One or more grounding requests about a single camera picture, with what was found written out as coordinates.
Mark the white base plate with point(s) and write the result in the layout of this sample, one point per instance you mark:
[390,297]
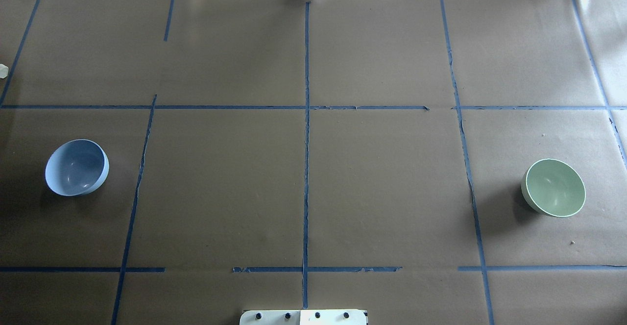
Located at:
[305,317]

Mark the green bowl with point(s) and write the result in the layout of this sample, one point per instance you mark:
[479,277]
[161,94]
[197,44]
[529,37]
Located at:
[553,188]

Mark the blue bowl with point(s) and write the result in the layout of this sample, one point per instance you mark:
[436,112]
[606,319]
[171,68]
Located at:
[77,168]

